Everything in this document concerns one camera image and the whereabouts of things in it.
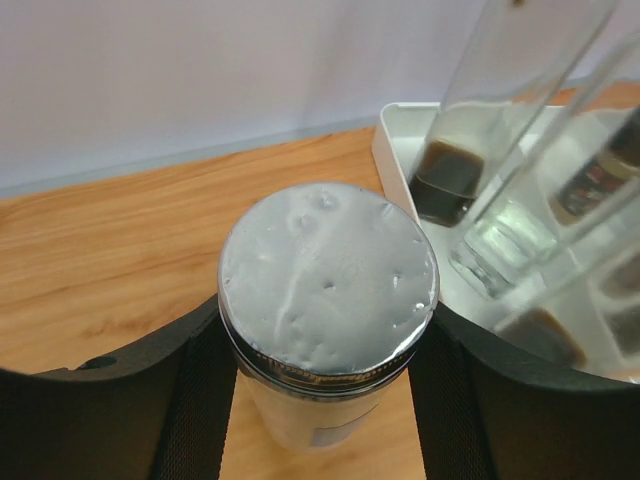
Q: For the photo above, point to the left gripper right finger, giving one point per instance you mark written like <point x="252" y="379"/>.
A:
<point x="488" y="410"/>

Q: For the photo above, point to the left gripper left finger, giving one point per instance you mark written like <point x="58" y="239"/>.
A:
<point x="157" y="408"/>

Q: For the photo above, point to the oil bottle dark sauce back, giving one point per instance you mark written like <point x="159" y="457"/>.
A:
<point x="591" y="322"/>

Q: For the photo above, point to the oil bottle dark sauce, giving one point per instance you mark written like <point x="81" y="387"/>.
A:
<point x="591" y="322"/>
<point x="518" y="56"/>

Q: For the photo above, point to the silver lid jar blue label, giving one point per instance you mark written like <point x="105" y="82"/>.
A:
<point x="324" y="290"/>

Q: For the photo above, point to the black label spice shaker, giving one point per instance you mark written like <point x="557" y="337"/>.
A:
<point x="602" y="176"/>

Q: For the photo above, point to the clear oil bottle gold spout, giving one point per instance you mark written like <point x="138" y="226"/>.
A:
<point x="516" y="232"/>

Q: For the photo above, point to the oil bottle dark sauce front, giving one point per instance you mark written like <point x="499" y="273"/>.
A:
<point x="518" y="56"/>

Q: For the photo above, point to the white compartment tray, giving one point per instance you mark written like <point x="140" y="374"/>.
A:
<point x="461" y="297"/>

